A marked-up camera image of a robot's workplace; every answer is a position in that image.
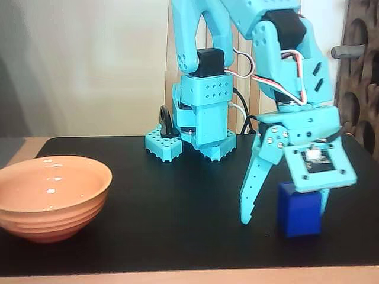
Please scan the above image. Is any blue cube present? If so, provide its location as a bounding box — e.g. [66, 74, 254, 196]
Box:
[277, 182, 324, 238]

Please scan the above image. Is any orange ribbed bowl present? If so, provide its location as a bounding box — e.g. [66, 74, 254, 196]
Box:
[0, 156, 114, 244]

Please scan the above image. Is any cyan wrist camera mount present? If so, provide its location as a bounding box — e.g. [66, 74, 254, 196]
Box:
[282, 138, 358, 193]

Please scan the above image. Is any cyan perforated robot base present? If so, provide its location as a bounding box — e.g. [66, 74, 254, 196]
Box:
[144, 124, 238, 163]

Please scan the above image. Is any black table clamp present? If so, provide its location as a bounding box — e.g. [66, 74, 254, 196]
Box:
[159, 104, 181, 139]

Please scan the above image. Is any white usb cable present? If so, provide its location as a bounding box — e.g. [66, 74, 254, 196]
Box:
[229, 102, 247, 118]

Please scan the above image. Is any black power cable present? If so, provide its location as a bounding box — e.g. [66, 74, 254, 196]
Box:
[233, 88, 261, 134]

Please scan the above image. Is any white red black servo wire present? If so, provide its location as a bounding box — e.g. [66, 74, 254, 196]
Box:
[250, 49, 309, 107]
[227, 48, 256, 80]

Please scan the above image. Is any brown wooden wine rack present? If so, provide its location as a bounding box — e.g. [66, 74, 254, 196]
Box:
[333, 0, 379, 162]

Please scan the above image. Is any black table mat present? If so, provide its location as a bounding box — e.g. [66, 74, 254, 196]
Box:
[0, 132, 379, 279]

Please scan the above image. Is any cyan gripper finger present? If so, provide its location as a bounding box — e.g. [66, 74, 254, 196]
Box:
[320, 188, 332, 222]
[238, 124, 291, 225]

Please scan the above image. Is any cyan gripper body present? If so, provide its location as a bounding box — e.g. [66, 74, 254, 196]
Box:
[256, 105, 345, 148]

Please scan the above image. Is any grey bottle neck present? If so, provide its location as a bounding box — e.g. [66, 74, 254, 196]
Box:
[330, 44, 366, 60]

